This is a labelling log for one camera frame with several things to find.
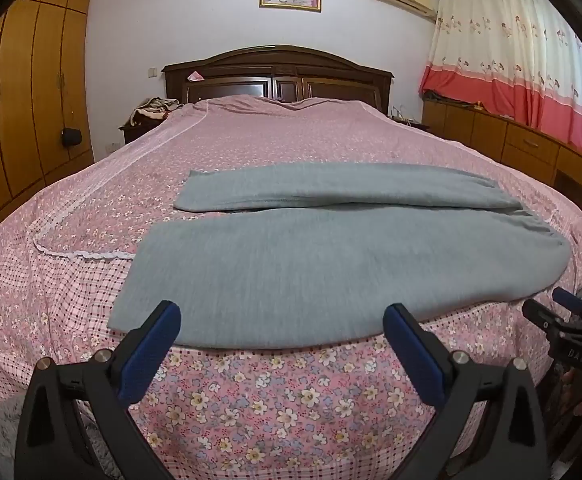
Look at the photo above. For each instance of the long wooden cabinet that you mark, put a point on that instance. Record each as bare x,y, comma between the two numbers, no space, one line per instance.
521,145

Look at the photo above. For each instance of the wooden wardrobe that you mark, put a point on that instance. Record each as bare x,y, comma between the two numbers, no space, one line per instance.
31,85

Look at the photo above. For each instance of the small black bag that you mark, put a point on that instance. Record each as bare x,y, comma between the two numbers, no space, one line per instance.
71,137

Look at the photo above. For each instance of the dark wooden headboard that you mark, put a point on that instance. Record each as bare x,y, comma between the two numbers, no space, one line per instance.
281,67

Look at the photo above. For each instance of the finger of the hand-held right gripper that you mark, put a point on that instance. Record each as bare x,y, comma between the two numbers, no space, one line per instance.
543,317
568,300

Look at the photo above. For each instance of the floral cream and red curtain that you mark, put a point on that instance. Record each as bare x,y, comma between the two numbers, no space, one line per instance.
496,35

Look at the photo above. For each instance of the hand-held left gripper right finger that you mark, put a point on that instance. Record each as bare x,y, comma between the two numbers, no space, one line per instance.
416,355

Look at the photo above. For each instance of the pile of clothes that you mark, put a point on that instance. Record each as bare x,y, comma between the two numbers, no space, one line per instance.
153,109

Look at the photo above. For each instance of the grey pants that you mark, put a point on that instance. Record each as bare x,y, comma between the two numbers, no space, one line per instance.
321,260

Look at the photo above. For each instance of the dark wooden nightstand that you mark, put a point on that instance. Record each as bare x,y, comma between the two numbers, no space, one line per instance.
133,132

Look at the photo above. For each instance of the small pink cloth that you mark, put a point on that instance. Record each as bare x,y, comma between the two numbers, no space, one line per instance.
195,76

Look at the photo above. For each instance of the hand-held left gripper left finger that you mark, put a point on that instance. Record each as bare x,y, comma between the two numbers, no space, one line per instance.
151,345

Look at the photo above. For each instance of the pink floral bedspread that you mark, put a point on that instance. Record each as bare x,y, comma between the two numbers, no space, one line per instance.
271,170

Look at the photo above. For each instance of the cluttered bedside table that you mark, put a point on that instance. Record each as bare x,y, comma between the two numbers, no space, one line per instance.
406,119

